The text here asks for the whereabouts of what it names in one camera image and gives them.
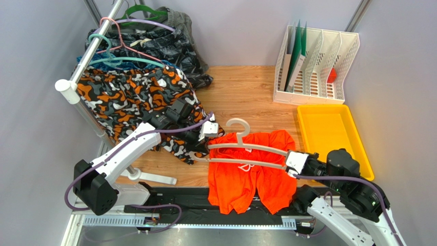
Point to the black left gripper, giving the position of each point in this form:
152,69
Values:
201,146

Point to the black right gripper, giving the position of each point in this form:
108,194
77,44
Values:
308,165

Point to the beige plastic hanger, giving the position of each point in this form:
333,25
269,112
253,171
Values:
247,150

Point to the bright orange shorts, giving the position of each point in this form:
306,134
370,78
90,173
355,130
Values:
232,190

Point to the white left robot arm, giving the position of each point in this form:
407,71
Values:
95,182

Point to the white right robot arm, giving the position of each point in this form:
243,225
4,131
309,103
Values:
363,198

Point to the orange camouflage shorts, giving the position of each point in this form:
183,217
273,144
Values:
122,98

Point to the black grey patterned shorts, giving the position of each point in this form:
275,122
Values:
170,47

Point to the teal plastic hanger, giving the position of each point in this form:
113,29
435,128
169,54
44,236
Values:
116,61

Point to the purple plastic hanger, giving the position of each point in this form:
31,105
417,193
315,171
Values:
121,21

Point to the green plastic hanger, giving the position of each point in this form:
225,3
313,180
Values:
143,8

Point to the yellow plastic bin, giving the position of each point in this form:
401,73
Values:
330,127

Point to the red small object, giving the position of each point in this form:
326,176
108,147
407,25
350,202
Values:
332,76

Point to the white file organizer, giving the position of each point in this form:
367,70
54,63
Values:
326,49

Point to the green folder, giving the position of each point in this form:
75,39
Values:
298,54

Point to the grey olive garment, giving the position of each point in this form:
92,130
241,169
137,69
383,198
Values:
183,22

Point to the metal clothes rack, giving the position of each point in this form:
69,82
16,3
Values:
88,102

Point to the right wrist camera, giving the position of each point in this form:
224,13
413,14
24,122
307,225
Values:
295,162

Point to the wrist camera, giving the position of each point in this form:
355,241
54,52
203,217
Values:
295,162
209,129

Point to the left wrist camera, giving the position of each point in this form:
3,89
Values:
209,129

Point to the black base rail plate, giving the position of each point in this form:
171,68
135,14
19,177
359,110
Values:
197,210

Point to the pink wire hanger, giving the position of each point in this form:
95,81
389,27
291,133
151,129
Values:
122,43

